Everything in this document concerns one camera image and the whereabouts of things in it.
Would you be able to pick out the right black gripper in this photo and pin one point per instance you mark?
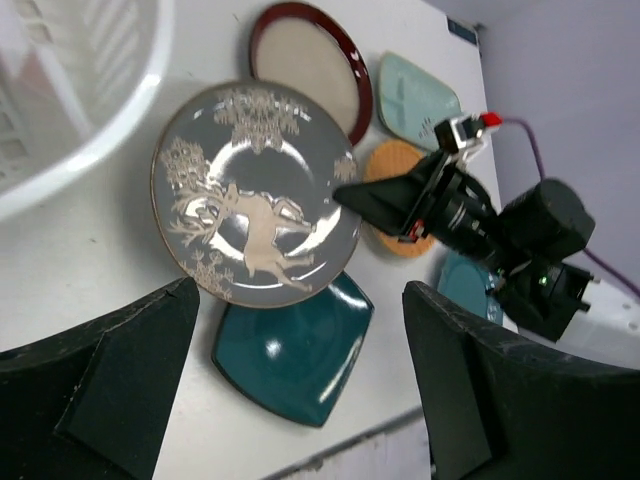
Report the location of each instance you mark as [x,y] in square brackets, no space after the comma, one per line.
[525,245]

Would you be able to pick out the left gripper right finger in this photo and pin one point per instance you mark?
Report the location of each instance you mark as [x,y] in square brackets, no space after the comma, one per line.
[500,406]

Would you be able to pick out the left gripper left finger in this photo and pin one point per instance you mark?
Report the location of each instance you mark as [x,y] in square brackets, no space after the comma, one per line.
[93,402]

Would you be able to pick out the grey reindeer plate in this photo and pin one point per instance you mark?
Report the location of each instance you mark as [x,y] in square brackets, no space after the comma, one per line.
[242,184]

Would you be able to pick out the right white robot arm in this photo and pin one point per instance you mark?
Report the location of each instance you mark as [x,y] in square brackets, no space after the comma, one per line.
[608,332]

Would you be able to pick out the white plastic dish bin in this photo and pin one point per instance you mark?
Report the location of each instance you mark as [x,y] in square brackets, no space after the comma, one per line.
[77,78]

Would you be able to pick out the orange woven round plate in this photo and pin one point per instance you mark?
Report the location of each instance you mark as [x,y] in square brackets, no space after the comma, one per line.
[392,158]

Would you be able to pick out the teal scalloped round plate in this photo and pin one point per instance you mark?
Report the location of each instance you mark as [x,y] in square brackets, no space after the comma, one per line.
[466,284]

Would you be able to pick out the light green rectangular plate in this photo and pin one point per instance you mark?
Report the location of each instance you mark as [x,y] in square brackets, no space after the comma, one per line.
[412,102]

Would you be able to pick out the dark teal square plate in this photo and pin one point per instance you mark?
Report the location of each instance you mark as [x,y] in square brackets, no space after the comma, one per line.
[295,361]

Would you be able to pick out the blue label sticker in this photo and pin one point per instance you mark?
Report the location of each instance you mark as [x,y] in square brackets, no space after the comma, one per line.
[463,31]

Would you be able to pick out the dark red rimmed round plate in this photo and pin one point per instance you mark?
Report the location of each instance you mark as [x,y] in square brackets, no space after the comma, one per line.
[298,45]

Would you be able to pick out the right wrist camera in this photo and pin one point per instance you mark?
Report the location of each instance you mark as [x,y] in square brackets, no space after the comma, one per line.
[463,137]

